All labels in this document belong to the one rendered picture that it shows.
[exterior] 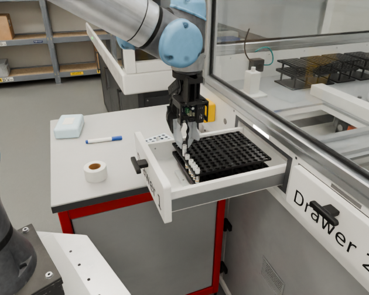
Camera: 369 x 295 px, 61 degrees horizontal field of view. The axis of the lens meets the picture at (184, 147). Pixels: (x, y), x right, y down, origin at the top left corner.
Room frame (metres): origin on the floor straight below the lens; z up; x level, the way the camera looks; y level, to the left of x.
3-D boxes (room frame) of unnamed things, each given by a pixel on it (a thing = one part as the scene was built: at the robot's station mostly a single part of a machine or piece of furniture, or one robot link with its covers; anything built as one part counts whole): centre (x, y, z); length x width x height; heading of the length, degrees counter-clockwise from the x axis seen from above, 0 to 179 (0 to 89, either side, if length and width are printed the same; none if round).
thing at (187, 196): (0.76, -0.11, 0.86); 0.40 x 0.26 x 0.06; 111
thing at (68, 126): (1.16, 0.47, 0.78); 0.15 x 0.10 x 0.04; 8
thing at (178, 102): (0.71, -0.01, 1.08); 0.09 x 0.08 x 0.12; 20
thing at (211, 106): (1.10, -0.08, 0.88); 0.07 x 0.05 x 0.07; 21
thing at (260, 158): (0.76, -0.10, 0.87); 0.22 x 0.18 x 0.06; 111
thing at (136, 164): (0.68, 0.11, 0.91); 0.07 x 0.04 x 0.01; 21
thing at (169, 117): (0.73, 0.02, 1.02); 0.05 x 0.02 x 0.09; 110
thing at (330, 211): (0.50, -0.30, 0.91); 0.07 x 0.04 x 0.01; 21
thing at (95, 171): (0.83, 0.28, 0.78); 0.07 x 0.07 x 0.04
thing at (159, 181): (0.69, 0.09, 0.87); 0.29 x 0.02 x 0.11; 21
